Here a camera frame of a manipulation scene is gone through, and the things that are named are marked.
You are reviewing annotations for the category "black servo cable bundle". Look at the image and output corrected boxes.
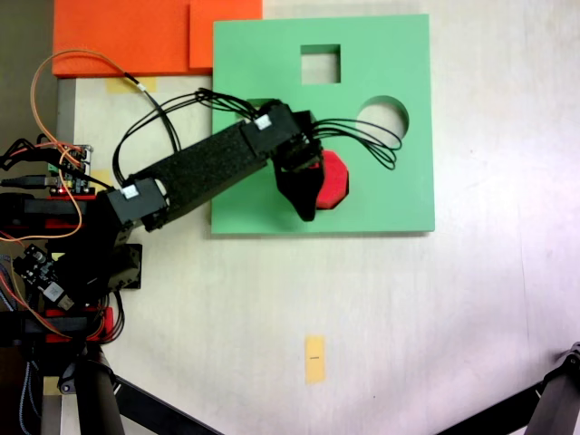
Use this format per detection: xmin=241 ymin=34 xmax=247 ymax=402
xmin=111 ymin=89 xmax=273 ymax=191
xmin=311 ymin=118 xmax=404 ymax=172

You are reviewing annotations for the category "yellow tape marker with line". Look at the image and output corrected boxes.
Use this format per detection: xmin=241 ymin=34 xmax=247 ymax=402
xmin=304 ymin=334 xmax=327 ymax=385

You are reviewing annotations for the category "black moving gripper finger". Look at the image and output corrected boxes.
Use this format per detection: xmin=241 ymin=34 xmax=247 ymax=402
xmin=274 ymin=164 xmax=326 ymax=223

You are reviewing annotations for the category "black cable with white mark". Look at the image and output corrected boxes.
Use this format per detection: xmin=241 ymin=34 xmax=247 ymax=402
xmin=121 ymin=71 xmax=184 ymax=155

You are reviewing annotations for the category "short orange wire bundle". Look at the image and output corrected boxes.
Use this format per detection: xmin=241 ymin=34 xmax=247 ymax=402
xmin=0 ymin=271 xmax=105 ymax=342

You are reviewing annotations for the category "red and black table clamp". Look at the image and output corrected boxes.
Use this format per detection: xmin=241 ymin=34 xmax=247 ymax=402
xmin=43 ymin=305 xmax=114 ymax=343
xmin=0 ymin=193 xmax=100 ymax=231

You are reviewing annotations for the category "black tripod leg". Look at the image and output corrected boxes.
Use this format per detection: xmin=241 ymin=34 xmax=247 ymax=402
xmin=112 ymin=374 xmax=224 ymax=435
xmin=524 ymin=342 xmax=580 ymax=435
xmin=434 ymin=382 xmax=545 ymax=435
xmin=74 ymin=357 xmax=127 ymax=435

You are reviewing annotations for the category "long orange wire loop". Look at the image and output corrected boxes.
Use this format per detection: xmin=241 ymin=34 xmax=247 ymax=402
xmin=30 ymin=48 xmax=135 ymax=240

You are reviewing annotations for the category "black USB cable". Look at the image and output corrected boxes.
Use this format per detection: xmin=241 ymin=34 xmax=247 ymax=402
xmin=0 ymin=174 xmax=63 ymax=189

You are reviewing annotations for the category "silver USB plug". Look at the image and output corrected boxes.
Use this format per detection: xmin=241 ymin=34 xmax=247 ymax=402
xmin=41 ymin=282 xmax=77 ymax=313

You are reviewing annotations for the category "green shape sorter board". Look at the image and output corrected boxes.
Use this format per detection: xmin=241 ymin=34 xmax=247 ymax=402
xmin=210 ymin=13 xmax=436 ymax=237

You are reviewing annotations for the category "small controller circuit board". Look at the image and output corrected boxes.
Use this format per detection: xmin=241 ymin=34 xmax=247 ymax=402
xmin=47 ymin=144 xmax=96 ymax=198

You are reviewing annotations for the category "blue braided cable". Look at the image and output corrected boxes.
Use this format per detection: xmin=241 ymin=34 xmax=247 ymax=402
xmin=16 ymin=360 xmax=44 ymax=430

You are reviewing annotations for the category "black driver circuit board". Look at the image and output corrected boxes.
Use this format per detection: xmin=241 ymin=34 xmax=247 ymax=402
xmin=12 ymin=243 xmax=63 ymax=295

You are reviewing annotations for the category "red octagonal pillar block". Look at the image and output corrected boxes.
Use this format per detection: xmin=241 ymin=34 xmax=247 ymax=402
xmin=314 ymin=150 xmax=352 ymax=211

